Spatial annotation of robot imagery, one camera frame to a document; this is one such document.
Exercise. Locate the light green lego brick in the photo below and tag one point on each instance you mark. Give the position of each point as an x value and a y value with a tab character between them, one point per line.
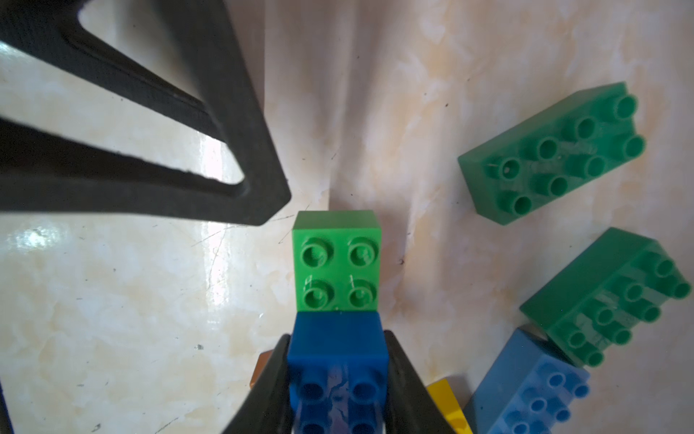
337	260

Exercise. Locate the brown 2x2 lego brick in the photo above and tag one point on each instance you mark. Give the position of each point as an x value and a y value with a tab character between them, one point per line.
261	363

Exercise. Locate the light blue brick upper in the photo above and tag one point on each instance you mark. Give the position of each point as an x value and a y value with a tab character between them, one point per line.
528	389

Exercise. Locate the dark green brick right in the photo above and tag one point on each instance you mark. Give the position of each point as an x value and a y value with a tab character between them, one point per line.
620	281

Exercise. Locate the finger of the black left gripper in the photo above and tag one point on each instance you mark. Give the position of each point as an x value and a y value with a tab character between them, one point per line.
45	173

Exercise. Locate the dark green brick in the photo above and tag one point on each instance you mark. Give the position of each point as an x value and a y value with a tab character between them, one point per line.
553	153
620	281

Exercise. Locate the blue 2x3 brick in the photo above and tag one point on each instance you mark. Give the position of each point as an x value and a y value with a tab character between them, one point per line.
338	367

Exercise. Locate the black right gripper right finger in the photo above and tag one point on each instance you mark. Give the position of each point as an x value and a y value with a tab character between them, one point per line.
409	407

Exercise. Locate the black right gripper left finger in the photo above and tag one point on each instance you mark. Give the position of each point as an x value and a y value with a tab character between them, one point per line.
267	407

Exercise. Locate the dark green brick left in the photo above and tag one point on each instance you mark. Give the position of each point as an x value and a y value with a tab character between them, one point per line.
553	153

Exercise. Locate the yellow lego brick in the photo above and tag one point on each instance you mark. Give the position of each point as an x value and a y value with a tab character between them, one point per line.
444	397

